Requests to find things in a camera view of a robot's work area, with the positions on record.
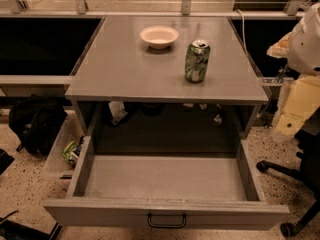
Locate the green soda can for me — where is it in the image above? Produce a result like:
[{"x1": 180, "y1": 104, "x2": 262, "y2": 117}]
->
[{"x1": 185, "y1": 39, "x2": 211, "y2": 83}]

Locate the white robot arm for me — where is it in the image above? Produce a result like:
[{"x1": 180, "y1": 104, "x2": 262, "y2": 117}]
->
[{"x1": 267, "y1": 3, "x2": 320, "y2": 142}]

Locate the grey open top drawer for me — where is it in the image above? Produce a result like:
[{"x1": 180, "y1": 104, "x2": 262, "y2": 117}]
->
[{"x1": 44, "y1": 140, "x2": 289, "y2": 230}]

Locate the white bowl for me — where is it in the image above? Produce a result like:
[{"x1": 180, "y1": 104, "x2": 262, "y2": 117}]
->
[{"x1": 140, "y1": 26, "x2": 179, "y2": 49}]

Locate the clear plastic bin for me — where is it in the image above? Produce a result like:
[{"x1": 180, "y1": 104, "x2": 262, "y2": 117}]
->
[{"x1": 44, "y1": 113, "x2": 84, "y2": 178}]

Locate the green snack packet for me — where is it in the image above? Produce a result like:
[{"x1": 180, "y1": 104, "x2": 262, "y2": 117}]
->
[{"x1": 62, "y1": 141, "x2": 78, "y2": 167}]

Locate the black backpack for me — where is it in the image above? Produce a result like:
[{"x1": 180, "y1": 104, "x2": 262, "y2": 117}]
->
[{"x1": 9, "y1": 96, "x2": 67, "y2": 156}]

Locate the metal clamp rod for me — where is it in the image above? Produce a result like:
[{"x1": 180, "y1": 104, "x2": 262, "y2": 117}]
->
[{"x1": 273, "y1": 66, "x2": 289, "y2": 83}]

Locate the black object floor corner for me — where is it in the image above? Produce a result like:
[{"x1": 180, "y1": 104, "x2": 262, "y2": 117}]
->
[{"x1": 0, "y1": 210, "x2": 62, "y2": 240}]

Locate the black drawer handle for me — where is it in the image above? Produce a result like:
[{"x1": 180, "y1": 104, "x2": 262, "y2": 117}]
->
[{"x1": 148, "y1": 213, "x2": 187, "y2": 229}]

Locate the white cable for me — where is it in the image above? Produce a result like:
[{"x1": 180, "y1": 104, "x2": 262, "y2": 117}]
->
[{"x1": 235, "y1": 8, "x2": 249, "y2": 55}]

